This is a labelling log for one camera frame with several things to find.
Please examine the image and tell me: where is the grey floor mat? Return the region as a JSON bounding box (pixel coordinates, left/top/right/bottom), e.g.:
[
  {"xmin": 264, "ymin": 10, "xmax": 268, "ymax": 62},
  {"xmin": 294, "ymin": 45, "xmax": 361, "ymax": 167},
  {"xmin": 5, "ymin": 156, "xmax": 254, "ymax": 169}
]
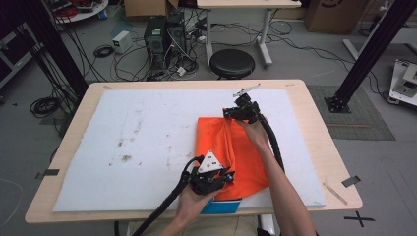
[{"xmin": 307, "ymin": 85, "xmax": 396, "ymax": 142}]

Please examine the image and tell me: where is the white machine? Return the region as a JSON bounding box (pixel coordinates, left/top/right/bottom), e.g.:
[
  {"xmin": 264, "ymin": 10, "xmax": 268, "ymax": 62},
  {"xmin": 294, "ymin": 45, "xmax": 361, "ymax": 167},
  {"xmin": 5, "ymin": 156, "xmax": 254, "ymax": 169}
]
[{"xmin": 388, "ymin": 58, "xmax": 417, "ymax": 107}]

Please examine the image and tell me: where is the person's right hand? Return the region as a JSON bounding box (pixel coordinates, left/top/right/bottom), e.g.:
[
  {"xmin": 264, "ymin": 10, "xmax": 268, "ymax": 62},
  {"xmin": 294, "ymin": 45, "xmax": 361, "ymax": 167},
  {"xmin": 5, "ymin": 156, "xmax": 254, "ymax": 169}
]
[{"xmin": 235, "ymin": 118, "xmax": 273, "ymax": 155}]

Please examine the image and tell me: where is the white foam mat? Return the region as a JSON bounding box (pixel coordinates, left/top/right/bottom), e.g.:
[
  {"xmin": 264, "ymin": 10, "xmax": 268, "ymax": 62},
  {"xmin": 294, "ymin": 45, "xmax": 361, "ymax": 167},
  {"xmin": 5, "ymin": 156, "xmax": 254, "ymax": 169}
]
[{"xmin": 53, "ymin": 88, "xmax": 328, "ymax": 213}]

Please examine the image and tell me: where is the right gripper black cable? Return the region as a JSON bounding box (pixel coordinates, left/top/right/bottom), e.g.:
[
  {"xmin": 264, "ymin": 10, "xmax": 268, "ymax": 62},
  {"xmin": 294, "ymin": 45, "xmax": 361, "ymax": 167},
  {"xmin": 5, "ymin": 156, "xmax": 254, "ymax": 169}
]
[{"xmin": 257, "ymin": 112, "xmax": 285, "ymax": 173}]

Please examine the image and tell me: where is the round white table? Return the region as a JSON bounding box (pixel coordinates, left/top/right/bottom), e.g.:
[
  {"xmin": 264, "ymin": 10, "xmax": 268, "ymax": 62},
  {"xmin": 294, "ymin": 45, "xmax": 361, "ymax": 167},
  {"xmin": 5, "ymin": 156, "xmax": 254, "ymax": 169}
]
[{"xmin": 48, "ymin": 0, "xmax": 110, "ymax": 24}]

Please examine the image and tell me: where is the small black cable coil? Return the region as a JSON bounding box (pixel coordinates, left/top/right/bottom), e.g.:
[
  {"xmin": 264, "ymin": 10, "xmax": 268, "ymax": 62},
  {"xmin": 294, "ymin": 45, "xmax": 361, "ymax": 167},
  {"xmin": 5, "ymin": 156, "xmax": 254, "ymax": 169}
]
[{"xmin": 92, "ymin": 44, "xmax": 115, "ymax": 59}]

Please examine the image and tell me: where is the black metal stand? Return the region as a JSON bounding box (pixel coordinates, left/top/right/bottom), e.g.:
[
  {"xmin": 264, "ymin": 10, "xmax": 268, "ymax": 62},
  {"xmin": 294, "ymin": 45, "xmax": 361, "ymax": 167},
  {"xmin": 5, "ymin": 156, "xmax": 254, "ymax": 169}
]
[
  {"xmin": 324, "ymin": 0, "xmax": 417, "ymax": 114},
  {"xmin": 6, "ymin": 0, "xmax": 89, "ymax": 99}
]

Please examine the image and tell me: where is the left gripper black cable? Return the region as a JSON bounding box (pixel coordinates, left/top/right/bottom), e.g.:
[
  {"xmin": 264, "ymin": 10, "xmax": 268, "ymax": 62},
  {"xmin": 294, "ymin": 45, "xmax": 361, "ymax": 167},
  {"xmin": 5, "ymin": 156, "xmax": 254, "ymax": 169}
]
[{"xmin": 131, "ymin": 155, "xmax": 205, "ymax": 236}]

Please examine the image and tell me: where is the tangle of black cables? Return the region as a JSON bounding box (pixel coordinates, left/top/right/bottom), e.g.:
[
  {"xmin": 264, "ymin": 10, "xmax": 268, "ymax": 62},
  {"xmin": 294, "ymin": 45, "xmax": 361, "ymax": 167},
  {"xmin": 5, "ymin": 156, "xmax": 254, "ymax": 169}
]
[{"xmin": 111, "ymin": 6, "xmax": 210, "ymax": 83}]

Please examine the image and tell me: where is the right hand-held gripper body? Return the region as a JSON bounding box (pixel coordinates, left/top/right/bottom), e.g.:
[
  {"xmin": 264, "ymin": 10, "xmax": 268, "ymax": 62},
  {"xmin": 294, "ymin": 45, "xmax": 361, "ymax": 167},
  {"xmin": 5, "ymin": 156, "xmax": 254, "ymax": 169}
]
[{"xmin": 232, "ymin": 83, "xmax": 264, "ymax": 125}]

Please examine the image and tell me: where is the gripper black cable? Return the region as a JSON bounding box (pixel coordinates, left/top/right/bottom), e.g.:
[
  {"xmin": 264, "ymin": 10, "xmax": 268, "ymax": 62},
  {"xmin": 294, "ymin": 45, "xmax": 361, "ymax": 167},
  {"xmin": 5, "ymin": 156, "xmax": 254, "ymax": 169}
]
[
  {"xmin": 257, "ymin": 112, "xmax": 285, "ymax": 173},
  {"xmin": 131, "ymin": 155, "xmax": 205, "ymax": 236}
]

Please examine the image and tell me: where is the small white device box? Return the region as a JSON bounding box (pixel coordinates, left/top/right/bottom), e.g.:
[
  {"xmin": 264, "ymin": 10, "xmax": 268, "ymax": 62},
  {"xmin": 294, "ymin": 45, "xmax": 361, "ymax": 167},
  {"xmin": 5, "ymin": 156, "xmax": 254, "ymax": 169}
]
[{"xmin": 111, "ymin": 29, "xmax": 134, "ymax": 54}]

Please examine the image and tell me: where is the person's left hand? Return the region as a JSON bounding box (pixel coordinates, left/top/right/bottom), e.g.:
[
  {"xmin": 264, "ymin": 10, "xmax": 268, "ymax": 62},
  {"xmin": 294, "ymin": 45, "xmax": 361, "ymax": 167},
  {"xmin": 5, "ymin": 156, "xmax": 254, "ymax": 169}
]
[{"xmin": 176, "ymin": 186, "xmax": 217, "ymax": 227}]

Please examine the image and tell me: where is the white table leg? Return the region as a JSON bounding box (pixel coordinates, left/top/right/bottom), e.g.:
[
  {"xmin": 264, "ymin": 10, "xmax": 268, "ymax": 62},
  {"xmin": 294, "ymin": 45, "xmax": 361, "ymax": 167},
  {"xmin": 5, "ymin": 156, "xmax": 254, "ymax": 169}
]
[{"xmin": 260, "ymin": 214, "xmax": 275, "ymax": 236}]

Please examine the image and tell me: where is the white desk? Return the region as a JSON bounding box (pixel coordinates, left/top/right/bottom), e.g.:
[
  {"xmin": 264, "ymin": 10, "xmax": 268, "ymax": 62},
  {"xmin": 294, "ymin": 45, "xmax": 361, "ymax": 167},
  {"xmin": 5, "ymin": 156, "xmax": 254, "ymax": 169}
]
[{"xmin": 196, "ymin": 0, "xmax": 303, "ymax": 69}]

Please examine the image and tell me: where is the black round stool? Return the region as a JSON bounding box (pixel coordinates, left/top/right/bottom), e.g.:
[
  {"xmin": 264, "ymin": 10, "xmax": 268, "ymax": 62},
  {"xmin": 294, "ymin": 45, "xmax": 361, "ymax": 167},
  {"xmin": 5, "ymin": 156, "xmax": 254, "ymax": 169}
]
[{"xmin": 208, "ymin": 48, "xmax": 256, "ymax": 81}]

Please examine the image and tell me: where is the large black cable coil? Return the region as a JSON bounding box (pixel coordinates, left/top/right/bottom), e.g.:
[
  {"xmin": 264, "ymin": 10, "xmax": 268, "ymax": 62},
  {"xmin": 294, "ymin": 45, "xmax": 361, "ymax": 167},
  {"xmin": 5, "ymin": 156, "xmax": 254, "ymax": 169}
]
[{"xmin": 29, "ymin": 95, "xmax": 63, "ymax": 119}]

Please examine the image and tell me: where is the black computer tower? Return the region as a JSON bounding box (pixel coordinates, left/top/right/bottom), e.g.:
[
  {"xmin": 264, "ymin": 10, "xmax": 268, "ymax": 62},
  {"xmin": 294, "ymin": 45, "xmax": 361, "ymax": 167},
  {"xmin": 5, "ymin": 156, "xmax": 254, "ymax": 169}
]
[
  {"xmin": 165, "ymin": 13, "xmax": 188, "ymax": 58},
  {"xmin": 143, "ymin": 16, "xmax": 167, "ymax": 72}
]

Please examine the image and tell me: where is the large cardboard box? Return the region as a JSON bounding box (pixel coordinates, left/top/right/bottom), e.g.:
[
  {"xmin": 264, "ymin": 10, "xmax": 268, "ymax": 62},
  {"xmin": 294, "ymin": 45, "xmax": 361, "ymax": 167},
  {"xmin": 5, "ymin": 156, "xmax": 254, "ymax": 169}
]
[{"xmin": 304, "ymin": 0, "xmax": 370, "ymax": 35}]

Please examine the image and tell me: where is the small cardboard box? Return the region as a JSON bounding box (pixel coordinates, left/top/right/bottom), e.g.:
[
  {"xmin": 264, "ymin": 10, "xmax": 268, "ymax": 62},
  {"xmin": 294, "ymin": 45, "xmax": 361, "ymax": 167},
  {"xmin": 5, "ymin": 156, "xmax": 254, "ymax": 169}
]
[{"xmin": 123, "ymin": 0, "xmax": 180, "ymax": 18}]

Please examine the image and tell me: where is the light wooden table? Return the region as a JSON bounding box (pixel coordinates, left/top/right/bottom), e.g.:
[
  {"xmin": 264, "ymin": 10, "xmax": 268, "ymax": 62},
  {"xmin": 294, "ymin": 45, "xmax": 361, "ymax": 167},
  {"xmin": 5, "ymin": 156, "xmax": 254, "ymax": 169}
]
[{"xmin": 25, "ymin": 79, "xmax": 364, "ymax": 224}]

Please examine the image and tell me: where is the orange polo shirt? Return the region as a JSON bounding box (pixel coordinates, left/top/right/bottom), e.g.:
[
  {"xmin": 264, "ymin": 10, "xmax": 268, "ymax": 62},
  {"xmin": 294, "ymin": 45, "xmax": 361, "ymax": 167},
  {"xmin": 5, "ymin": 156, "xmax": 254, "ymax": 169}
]
[{"xmin": 195, "ymin": 116, "xmax": 270, "ymax": 215}]

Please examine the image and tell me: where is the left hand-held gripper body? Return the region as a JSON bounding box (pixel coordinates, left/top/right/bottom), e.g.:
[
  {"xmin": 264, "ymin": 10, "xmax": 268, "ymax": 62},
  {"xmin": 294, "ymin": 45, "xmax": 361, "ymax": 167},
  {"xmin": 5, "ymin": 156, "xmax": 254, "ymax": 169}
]
[{"xmin": 189, "ymin": 149, "xmax": 225, "ymax": 196}]

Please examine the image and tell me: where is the grey tape piece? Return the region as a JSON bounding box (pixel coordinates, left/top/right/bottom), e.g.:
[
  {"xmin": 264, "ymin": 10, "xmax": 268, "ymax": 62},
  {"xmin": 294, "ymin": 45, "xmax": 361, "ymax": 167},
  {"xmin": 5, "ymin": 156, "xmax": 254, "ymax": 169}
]
[
  {"xmin": 341, "ymin": 175, "xmax": 362, "ymax": 189},
  {"xmin": 34, "ymin": 168, "xmax": 61, "ymax": 180}
]

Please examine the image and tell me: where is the black tape cross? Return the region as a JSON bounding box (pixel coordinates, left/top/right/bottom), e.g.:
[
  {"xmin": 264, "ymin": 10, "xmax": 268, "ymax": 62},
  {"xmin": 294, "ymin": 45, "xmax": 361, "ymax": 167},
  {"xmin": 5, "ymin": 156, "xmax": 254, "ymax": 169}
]
[{"xmin": 343, "ymin": 210, "xmax": 376, "ymax": 228}]

